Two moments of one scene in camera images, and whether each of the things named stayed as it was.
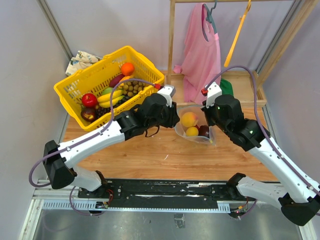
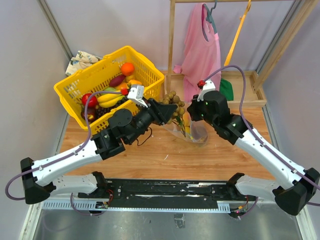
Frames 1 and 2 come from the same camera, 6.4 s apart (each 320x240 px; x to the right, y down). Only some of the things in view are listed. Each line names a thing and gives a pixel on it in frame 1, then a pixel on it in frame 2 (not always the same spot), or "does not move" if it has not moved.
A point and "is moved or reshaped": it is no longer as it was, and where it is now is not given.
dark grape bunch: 101,111 does not move
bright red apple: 89,100 does not move
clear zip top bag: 202,121 is moved or reshaped
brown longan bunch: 131,88 to 177,118
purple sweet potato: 114,81 does not move
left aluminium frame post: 50,18 does not move
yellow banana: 104,100 does not move
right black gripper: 207,111 to 193,107
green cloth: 226,87 does not move
